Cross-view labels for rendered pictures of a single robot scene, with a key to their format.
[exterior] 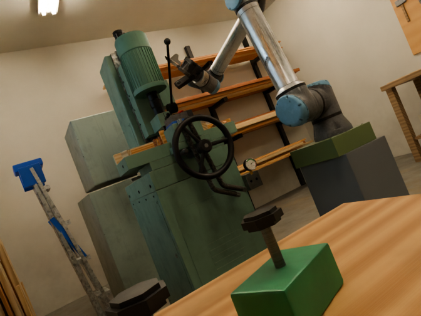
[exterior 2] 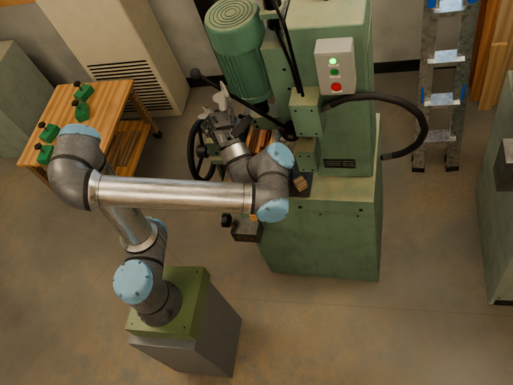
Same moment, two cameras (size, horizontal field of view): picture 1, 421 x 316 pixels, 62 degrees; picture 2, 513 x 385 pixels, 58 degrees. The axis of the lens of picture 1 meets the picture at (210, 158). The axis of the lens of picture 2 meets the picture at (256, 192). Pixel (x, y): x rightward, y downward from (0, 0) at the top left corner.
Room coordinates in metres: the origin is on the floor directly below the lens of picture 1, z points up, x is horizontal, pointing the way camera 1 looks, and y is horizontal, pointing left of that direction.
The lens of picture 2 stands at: (2.78, -0.62, 2.33)
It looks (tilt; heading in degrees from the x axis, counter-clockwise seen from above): 54 degrees down; 148
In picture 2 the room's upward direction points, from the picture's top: 24 degrees counter-clockwise
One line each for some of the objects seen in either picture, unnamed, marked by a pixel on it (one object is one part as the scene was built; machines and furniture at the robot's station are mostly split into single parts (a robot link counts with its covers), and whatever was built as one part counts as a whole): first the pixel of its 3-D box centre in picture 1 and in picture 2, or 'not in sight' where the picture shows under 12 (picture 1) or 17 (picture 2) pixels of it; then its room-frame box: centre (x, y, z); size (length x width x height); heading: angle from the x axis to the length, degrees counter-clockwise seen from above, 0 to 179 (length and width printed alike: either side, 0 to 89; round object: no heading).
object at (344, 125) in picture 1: (329, 125); (155, 299); (1.73, -0.61, 0.69); 0.19 x 0.19 x 0.10
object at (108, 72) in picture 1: (140, 116); (339, 91); (2.07, 0.29, 1.16); 0.22 x 0.22 x 0.72; 27
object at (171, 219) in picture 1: (202, 242); (319, 207); (1.92, 0.22, 0.36); 0.58 x 0.45 x 0.71; 27
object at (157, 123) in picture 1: (162, 123); (270, 118); (1.83, 0.17, 1.03); 0.14 x 0.07 x 0.09; 27
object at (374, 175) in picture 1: (362, 203); (191, 329); (1.74, -0.61, 0.28); 0.30 x 0.30 x 0.55; 30
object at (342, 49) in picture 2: not in sight; (336, 67); (2.16, 0.18, 1.40); 0.10 x 0.06 x 0.16; 27
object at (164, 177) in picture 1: (175, 174); (308, 160); (1.92, 0.22, 0.76); 0.57 x 0.45 x 0.09; 27
